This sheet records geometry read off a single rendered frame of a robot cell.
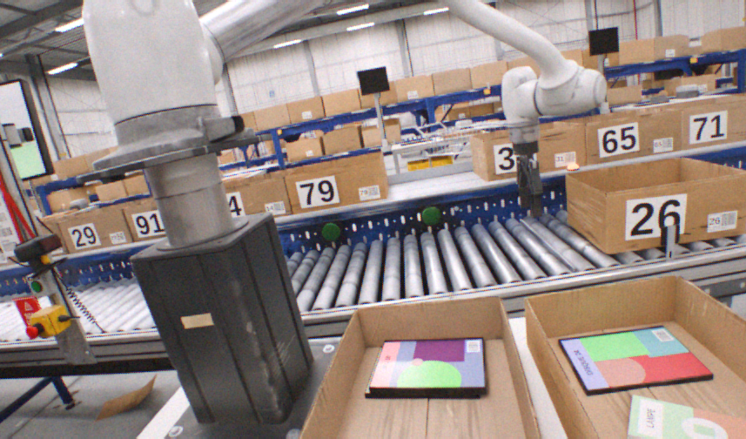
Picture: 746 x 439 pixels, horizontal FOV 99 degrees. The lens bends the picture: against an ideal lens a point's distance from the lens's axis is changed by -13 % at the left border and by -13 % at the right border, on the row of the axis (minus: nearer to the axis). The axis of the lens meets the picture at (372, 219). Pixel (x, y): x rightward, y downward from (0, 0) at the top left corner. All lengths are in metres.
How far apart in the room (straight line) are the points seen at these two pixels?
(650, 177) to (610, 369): 0.89
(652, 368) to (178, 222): 0.75
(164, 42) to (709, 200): 1.23
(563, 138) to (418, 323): 1.02
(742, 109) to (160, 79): 1.91
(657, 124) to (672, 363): 1.16
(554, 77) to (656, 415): 0.74
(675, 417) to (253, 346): 0.59
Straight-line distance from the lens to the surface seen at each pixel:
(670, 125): 1.75
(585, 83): 1.02
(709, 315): 0.76
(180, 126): 0.55
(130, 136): 0.58
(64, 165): 8.70
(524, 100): 1.10
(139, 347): 1.27
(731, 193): 1.25
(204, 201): 0.58
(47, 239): 1.25
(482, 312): 0.72
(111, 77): 0.59
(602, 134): 1.60
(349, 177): 1.44
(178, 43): 0.58
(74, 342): 1.42
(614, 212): 1.09
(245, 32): 0.85
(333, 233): 1.42
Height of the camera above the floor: 1.20
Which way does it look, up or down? 15 degrees down
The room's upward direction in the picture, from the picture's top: 11 degrees counter-clockwise
